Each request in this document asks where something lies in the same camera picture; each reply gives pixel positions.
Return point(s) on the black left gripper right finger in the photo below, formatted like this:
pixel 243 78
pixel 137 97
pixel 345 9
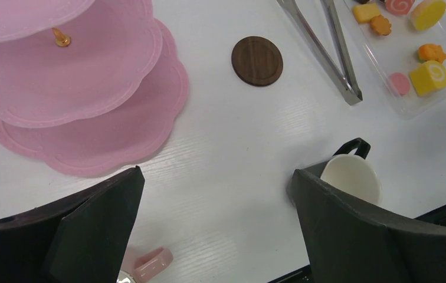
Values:
pixel 351 240

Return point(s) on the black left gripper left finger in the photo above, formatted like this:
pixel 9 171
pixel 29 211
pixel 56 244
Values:
pixel 79 238

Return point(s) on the metal serving tongs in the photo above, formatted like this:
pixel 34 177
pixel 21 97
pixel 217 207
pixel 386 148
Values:
pixel 343 77

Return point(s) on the pink round macaron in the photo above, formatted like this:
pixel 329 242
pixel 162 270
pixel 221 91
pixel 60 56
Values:
pixel 400 83

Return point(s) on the yellow swirl roll cake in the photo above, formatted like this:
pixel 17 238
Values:
pixel 428 77

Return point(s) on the orange scalloped cookie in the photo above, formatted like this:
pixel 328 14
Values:
pixel 380 25

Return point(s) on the yellow square biscuit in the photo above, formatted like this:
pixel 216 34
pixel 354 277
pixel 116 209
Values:
pixel 363 13

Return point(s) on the orange flower cookie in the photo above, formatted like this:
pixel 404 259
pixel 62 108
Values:
pixel 431 52

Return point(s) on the black mug white inside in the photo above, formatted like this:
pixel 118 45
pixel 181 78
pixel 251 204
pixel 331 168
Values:
pixel 349 171

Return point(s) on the pink teacup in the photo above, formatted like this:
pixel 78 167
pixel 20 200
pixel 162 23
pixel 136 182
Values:
pixel 138 268

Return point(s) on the pink three-tier cake stand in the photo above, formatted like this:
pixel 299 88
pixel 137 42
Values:
pixel 87 86

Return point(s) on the near dark wooden coaster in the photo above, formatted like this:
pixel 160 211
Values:
pixel 257 61

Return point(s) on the clear plastic tray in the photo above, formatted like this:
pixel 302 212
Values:
pixel 397 52

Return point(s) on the yellow round cake slice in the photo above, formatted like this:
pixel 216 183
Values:
pixel 427 13

